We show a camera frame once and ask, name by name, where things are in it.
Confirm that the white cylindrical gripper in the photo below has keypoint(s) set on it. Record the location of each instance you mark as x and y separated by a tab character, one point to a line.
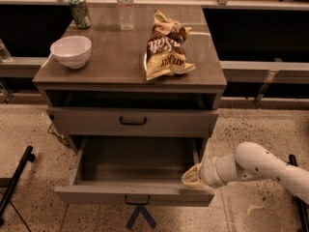
209	173

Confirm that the grey drawer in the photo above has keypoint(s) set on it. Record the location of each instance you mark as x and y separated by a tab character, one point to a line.
133	122
121	170

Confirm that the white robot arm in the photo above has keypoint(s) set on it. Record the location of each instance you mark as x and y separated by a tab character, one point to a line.
250	161

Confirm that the grey drawer cabinet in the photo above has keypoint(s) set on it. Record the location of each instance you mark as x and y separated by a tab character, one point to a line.
115	75

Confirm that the grey top drawer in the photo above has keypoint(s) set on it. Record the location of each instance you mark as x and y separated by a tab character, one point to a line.
133	122

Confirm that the blue tape cross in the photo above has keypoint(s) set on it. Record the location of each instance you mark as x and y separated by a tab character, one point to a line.
141	211

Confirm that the brown chip bag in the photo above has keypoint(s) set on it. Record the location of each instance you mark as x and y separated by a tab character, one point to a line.
165	54

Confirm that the black left stand leg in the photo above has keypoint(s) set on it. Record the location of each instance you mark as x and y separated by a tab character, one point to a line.
9	184

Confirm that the white ceramic bowl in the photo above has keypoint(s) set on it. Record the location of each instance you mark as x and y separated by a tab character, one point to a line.
72	51

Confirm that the clear plastic water bottle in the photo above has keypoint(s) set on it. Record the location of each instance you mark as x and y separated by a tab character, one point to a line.
126	14

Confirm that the green soda can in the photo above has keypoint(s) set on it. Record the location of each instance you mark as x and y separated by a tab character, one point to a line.
80	14

